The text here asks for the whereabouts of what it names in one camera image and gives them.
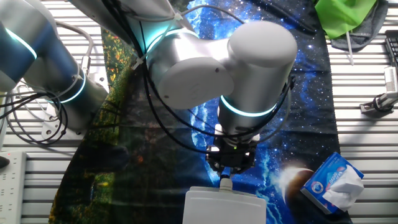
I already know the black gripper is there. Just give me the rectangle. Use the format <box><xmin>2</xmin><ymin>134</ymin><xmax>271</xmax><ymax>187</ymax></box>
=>
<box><xmin>206</xmin><ymin>142</ymin><xmax>257</xmax><ymax>179</ymax></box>

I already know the white drawer knob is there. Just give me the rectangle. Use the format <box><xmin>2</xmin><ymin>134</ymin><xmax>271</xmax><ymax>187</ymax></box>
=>
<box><xmin>218</xmin><ymin>177</ymin><xmax>234</xmax><ymax>192</ymax></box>

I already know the galaxy and forest print cloth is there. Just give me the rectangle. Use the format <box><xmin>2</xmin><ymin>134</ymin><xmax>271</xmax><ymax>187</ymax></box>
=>
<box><xmin>48</xmin><ymin>0</ymin><xmax>354</xmax><ymax>224</ymax></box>

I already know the blue tissue box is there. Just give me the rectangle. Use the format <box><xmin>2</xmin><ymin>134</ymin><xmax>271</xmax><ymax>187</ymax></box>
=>
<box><xmin>300</xmin><ymin>151</ymin><xmax>365</xmax><ymax>215</ymax></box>

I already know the white tissue sheet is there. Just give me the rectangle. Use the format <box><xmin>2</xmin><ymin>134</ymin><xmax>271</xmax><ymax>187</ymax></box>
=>
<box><xmin>322</xmin><ymin>164</ymin><xmax>365</xmax><ymax>212</ymax></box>

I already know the black clamp tool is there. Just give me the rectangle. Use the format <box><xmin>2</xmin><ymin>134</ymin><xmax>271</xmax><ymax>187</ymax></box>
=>
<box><xmin>359</xmin><ymin>91</ymin><xmax>398</xmax><ymax>115</ymax></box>

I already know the white plastic strip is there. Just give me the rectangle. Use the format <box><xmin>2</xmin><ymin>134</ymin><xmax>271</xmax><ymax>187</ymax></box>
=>
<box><xmin>345</xmin><ymin>30</ymin><xmax>355</xmax><ymax>67</ymax></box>

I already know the bright green cloth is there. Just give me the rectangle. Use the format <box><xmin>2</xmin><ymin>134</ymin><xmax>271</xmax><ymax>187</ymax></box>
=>
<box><xmin>314</xmin><ymin>0</ymin><xmax>377</xmax><ymax>40</ymax></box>

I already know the grey cloth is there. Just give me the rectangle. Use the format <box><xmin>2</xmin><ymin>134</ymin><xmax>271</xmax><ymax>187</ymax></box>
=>
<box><xmin>328</xmin><ymin>0</ymin><xmax>390</xmax><ymax>53</ymax></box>

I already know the black keyboard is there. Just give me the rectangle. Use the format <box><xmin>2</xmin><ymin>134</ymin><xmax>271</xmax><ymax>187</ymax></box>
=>
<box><xmin>384</xmin><ymin>29</ymin><xmax>398</xmax><ymax>68</ymax></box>

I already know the white power strip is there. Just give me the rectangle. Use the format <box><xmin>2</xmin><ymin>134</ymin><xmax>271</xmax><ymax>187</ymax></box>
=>
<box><xmin>0</xmin><ymin>151</ymin><xmax>28</xmax><ymax>224</ymax></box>

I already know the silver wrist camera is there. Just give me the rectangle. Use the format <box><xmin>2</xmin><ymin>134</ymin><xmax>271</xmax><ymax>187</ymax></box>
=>
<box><xmin>213</xmin><ymin>123</ymin><xmax>261</xmax><ymax>141</ymax></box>

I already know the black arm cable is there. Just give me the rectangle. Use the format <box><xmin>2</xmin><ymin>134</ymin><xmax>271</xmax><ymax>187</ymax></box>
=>
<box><xmin>102</xmin><ymin>0</ymin><xmax>296</xmax><ymax>155</ymax></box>

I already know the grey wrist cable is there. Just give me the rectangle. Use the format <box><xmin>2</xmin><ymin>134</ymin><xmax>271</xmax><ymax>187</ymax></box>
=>
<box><xmin>172</xmin><ymin>4</ymin><xmax>246</xmax><ymax>26</ymax></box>

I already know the black cable bundle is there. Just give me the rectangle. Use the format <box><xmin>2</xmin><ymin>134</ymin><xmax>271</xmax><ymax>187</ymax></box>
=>
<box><xmin>0</xmin><ymin>90</ymin><xmax>71</xmax><ymax>146</ymax></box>

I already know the thick grey robot cable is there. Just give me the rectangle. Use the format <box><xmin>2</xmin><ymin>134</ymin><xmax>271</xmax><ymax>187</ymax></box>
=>
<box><xmin>53</xmin><ymin>19</ymin><xmax>95</xmax><ymax>76</ymax></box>

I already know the small silver camera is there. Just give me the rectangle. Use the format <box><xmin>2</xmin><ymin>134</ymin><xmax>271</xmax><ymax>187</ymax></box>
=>
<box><xmin>383</xmin><ymin>66</ymin><xmax>398</xmax><ymax>94</ymax></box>

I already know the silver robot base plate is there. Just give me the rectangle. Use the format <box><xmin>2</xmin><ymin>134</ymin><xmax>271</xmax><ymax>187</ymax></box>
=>
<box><xmin>41</xmin><ymin>70</ymin><xmax>110</xmax><ymax>141</ymax></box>

